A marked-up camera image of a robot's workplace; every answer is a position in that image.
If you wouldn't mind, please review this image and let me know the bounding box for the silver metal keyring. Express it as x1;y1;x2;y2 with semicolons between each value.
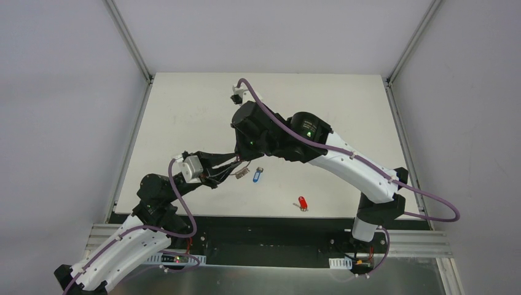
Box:
233;162;251;179

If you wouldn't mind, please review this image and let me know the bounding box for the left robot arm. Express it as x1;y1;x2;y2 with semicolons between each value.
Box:
54;151;241;294

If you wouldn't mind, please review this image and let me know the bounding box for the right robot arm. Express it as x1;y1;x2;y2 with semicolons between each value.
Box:
231;101;409;252

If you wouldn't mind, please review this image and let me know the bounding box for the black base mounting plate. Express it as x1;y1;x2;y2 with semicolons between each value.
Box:
109;214;431;270

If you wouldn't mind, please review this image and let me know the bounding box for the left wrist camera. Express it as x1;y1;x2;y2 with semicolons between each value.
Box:
174;154;203;184

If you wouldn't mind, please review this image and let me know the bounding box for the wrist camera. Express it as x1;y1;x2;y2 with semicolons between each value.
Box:
230;82;264;106
174;154;203;184

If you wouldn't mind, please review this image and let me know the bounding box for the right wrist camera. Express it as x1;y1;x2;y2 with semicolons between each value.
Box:
230;82;264;106

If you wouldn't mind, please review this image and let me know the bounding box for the left aluminium frame post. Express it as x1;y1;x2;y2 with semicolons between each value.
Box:
103;0;154;84

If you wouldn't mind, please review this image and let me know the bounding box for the aluminium frame post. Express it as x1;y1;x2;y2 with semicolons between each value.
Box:
386;0;444;87
103;0;154;84

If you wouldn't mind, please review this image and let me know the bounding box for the right aluminium frame post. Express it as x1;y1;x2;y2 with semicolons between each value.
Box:
386;0;444;87

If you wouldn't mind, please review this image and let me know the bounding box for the aluminium front rail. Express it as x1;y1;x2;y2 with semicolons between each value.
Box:
84;224;453;259

